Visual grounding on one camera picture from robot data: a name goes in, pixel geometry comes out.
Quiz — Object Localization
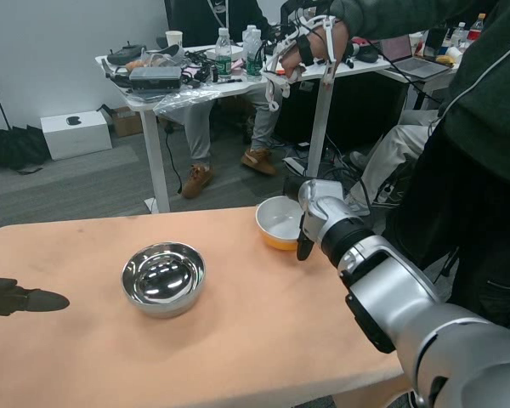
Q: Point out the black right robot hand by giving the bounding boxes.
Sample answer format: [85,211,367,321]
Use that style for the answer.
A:
[282,176,314,262]

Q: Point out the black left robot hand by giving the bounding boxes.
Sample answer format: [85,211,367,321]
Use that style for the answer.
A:
[0,165,71,316]

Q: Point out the white and orange plastic bowl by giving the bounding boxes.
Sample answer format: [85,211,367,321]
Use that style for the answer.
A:
[255,195,307,252]

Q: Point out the shiny steel bowl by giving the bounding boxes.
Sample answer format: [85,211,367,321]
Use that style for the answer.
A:
[120,241,207,320]

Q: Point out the white power strip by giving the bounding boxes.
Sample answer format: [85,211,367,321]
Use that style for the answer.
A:
[281,156,308,176]

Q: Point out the seated person in beige trousers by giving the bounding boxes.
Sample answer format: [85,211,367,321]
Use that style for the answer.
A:
[343,109,442,216]

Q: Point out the person in black top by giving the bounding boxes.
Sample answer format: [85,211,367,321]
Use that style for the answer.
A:
[164,0,278,200]

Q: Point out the white office desk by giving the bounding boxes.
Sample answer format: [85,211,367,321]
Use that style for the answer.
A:
[94,42,393,214]

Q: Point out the clear plastic bag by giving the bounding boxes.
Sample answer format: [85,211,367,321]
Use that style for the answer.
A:
[152,82,240,119]

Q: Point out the black folded umbrella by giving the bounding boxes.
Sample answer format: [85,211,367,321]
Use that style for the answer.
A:
[0,124,50,173]

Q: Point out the hand exoskeleton glove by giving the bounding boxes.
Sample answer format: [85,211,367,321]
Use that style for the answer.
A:
[260,14,343,113]

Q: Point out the white cardboard product box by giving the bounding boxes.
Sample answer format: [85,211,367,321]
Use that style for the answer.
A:
[40,110,113,162]

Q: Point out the grey flat device box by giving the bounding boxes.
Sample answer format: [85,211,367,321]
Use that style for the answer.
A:
[127,65,184,92]

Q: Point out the grey open laptop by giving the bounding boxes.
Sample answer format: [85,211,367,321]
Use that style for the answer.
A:
[381,34,450,80]

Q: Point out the brown cardboard box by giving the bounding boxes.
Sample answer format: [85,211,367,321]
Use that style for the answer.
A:
[105,105,144,138]

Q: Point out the operator in dark hoodie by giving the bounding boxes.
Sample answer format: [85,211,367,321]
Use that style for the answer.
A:
[279,0,510,329]

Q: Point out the black remote controller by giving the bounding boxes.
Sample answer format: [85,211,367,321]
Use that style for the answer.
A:
[106,42,147,66]

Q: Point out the red cola bottle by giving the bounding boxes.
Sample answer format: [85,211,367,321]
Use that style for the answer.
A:
[467,13,486,43]

